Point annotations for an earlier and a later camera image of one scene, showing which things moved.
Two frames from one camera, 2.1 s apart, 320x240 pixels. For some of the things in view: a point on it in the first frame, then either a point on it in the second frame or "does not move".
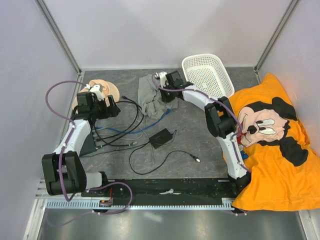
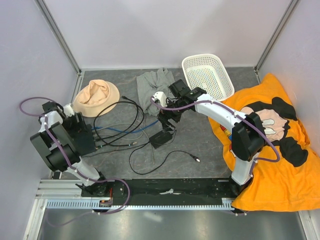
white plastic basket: x=207 y=73 does not move
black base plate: x=166 y=188 does not move
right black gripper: x=165 y=98 -> x=163 y=117
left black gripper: x=109 y=112 -> x=80 y=127
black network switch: x=89 y=145 does not move
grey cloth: x=149 y=98 does not move
